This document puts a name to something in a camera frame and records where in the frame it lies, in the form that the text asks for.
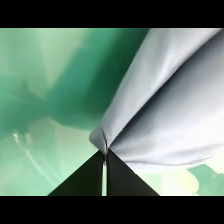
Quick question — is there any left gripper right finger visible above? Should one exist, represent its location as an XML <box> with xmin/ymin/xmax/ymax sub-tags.
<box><xmin>105</xmin><ymin>148</ymin><xmax>160</xmax><ymax>197</ymax></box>

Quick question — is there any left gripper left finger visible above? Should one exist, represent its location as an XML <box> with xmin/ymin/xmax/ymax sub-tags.
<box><xmin>48</xmin><ymin>150</ymin><xmax>105</xmax><ymax>197</ymax></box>

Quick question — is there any white shirt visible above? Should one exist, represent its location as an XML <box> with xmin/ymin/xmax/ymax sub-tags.
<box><xmin>88</xmin><ymin>27</ymin><xmax>224</xmax><ymax>176</ymax></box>

